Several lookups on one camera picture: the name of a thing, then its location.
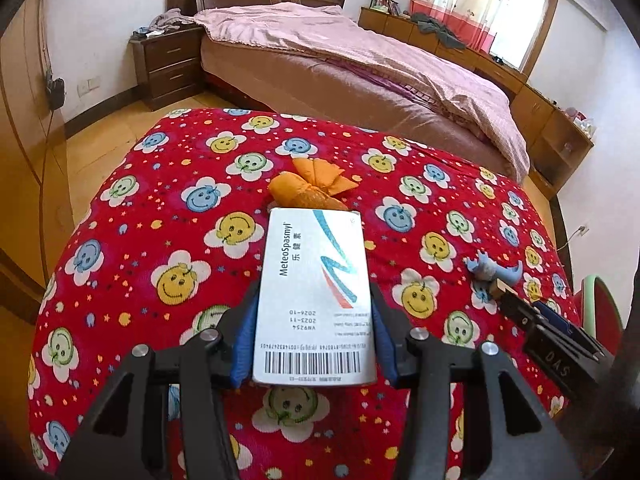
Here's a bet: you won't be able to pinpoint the white medicine box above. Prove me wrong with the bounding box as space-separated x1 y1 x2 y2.
253 208 376 386

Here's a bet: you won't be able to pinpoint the red bin with green rim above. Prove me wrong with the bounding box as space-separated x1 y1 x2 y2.
574 274 624 356

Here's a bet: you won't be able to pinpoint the small wooden block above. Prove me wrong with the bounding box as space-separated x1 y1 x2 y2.
489 280 518 301

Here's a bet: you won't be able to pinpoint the blue grey toy figure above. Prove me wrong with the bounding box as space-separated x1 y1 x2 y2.
464 252 524 286

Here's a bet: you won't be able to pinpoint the red floral smiley quilt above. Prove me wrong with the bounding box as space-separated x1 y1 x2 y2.
27 108 579 472

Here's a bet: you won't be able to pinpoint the small orange tied bag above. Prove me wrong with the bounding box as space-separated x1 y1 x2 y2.
268 158 358 211

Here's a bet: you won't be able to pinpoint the long wooden desk cabinet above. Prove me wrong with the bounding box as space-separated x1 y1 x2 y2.
358 5 597 201

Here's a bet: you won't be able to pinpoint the pink striped duvet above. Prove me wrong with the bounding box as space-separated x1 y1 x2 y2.
194 2 530 182

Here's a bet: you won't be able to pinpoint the dark wooden nightstand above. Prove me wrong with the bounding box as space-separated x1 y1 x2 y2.
129 25 204 110

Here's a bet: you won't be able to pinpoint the bed with brown sheet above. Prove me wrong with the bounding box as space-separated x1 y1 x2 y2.
167 0 530 181

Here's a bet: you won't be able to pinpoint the dark clothes pile on desk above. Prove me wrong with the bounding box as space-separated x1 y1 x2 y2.
410 12 466 50

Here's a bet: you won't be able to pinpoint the clothes on nightstand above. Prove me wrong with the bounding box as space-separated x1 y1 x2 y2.
131 8 193 40

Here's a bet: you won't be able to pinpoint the black charger on wall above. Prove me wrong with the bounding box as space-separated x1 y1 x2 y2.
44 70 66 112

